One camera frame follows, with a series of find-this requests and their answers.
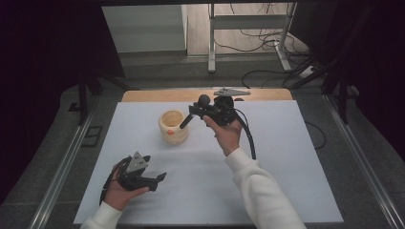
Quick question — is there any person's right hand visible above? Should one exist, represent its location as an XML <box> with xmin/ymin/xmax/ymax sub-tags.
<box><xmin>202</xmin><ymin>114</ymin><xmax>244</xmax><ymax>157</ymax></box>

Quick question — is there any black floor plate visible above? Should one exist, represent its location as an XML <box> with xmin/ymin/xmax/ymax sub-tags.
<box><xmin>80</xmin><ymin>125</ymin><xmax>104</xmax><ymax>148</ymax></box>

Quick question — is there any aluminium floor rail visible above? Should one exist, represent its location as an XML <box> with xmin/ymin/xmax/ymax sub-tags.
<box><xmin>322</xmin><ymin>94</ymin><xmax>405</xmax><ymax>229</ymax></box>
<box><xmin>28</xmin><ymin>94</ymin><xmax>97</xmax><ymax>229</ymax></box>

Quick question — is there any tangle of black floor cables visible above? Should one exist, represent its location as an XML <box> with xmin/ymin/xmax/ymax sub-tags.
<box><xmin>212</xmin><ymin>3</ymin><xmax>310</xmax><ymax>54</ymax></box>

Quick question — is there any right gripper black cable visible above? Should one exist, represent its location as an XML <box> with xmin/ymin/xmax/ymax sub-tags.
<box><xmin>233</xmin><ymin>108</ymin><xmax>258</xmax><ymax>161</ymax></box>

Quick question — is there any person's left hand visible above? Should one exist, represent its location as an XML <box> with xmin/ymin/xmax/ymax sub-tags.
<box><xmin>102</xmin><ymin>166</ymin><xmax>151</xmax><ymax>212</ymax></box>

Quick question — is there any white power strip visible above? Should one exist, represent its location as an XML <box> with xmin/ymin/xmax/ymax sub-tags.
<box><xmin>299</xmin><ymin>65</ymin><xmax>317</xmax><ymax>79</ymax></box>

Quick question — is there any white table sheet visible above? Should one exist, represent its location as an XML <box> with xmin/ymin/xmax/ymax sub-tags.
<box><xmin>73</xmin><ymin>100</ymin><xmax>345</xmax><ymax>225</ymax></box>

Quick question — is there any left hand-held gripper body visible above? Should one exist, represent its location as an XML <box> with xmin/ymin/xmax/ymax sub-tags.
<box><xmin>117</xmin><ymin>151</ymin><xmax>159</xmax><ymax>193</ymax></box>

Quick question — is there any white cabinet panel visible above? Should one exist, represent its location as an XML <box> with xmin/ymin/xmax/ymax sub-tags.
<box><xmin>101</xmin><ymin>4</ymin><xmax>189</xmax><ymax>53</ymax></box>

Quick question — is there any wooden table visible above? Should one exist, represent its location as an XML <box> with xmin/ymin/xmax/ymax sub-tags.
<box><xmin>121</xmin><ymin>88</ymin><xmax>294</xmax><ymax>103</ymax></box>

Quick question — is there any white metal desk frame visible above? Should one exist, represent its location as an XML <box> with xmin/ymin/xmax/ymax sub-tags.
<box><xmin>207</xmin><ymin>2</ymin><xmax>298</xmax><ymax>74</ymax></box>

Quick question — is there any thin black floor cable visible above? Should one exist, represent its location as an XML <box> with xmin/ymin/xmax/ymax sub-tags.
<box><xmin>304</xmin><ymin>119</ymin><xmax>328</xmax><ymax>151</ymax></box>

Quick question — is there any black metal stand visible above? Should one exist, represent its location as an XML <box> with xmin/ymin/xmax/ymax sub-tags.
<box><xmin>288</xmin><ymin>53</ymin><xmax>361</xmax><ymax>125</ymax></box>
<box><xmin>68</xmin><ymin>73</ymin><xmax>132</xmax><ymax>126</ymax></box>

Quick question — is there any cream ceramic cup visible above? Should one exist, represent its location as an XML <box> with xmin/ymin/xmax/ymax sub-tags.
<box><xmin>158</xmin><ymin>109</ymin><xmax>190</xmax><ymax>147</ymax></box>

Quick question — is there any black curtain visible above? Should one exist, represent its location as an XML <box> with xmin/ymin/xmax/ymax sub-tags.
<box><xmin>0</xmin><ymin>0</ymin><xmax>126</xmax><ymax>205</ymax></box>
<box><xmin>305</xmin><ymin>0</ymin><xmax>405</xmax><ymax>160</ymax></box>

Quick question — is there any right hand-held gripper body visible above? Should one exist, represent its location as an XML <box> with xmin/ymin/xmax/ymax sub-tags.
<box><xmin>197</xmin><ymin>87</ymin><xmax>252</xmax><ymax>128</ymax></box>

